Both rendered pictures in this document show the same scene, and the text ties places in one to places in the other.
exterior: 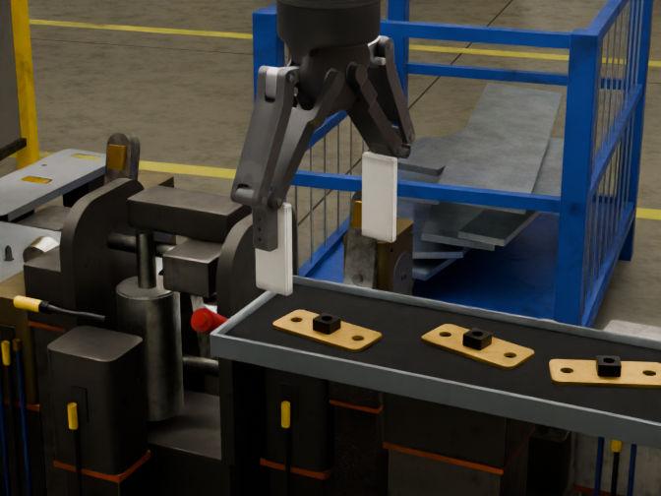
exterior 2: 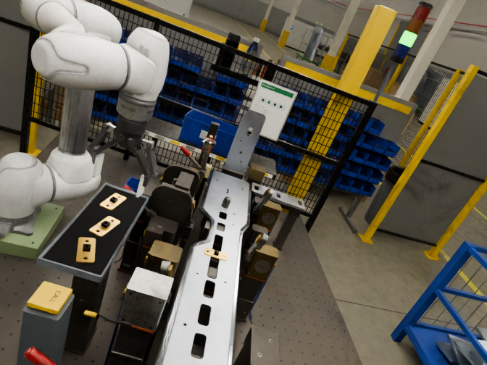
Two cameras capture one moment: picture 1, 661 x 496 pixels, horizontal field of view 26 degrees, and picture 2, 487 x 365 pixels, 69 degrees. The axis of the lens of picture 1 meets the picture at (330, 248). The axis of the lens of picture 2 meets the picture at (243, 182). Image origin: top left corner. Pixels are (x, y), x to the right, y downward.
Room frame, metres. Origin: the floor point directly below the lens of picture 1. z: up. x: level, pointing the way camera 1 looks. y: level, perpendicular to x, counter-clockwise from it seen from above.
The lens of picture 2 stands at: (0.85, -0.89, 1.77)
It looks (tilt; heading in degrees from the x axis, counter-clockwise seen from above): 25 degrees down; 58
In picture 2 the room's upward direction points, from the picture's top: 22 degrees clockwise
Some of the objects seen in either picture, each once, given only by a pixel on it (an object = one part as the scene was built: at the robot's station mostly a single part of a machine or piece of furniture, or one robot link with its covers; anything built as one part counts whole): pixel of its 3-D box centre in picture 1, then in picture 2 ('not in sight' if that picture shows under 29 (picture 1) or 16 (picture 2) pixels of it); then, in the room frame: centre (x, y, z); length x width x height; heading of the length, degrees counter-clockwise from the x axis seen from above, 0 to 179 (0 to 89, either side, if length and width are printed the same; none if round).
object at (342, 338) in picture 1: (327, 325); (114, 200); (1.03, 0.00, 1.17); 0.08 x 0.04 x 0.01; 54
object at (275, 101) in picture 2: not in sight; (268, 110); (1.92, 0.84, 1.30); 0.23 x 0.02 x 0.31; 155
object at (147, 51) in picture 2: not in sight; (140, 63); (1.02, 0.00, 1.57); 0.13 x 0.11 x 0.16; 26
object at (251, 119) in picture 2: not in sight; (244, 142); (1.72, 0.62, 1.17); 0.12 x 0.01 x 0.34; 155
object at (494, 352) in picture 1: (477, 341); (105, 224); (1.00, -0.11, 1.17); 0.08 x 0.04 x 0.01; 50
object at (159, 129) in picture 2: not in sight; (201, 143); (1.60, 0.86, 1.01); 0.90 x 0.22 x 0.03; 155
